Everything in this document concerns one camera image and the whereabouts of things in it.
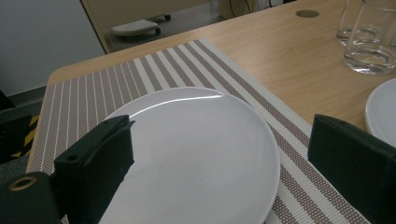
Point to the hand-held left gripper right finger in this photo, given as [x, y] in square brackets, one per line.
[355, 161]

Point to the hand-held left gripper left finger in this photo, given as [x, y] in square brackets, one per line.
[93, 168]

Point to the white plate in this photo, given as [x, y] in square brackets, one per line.
[199, 155]
[384, 112]

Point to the clear drinking glass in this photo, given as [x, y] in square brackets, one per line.
[348, 28]
[370, 56]

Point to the grey striped placemat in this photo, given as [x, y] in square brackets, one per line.
[93, 93]

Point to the black yellow striped stand base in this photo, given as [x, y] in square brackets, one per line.
[15, 137]

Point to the white cabinet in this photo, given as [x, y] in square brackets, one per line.
[43, 40]

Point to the white wheeled platform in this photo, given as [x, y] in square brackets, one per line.
[135, 27]

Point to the dark round table grommet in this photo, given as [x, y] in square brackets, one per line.
[307, 13]

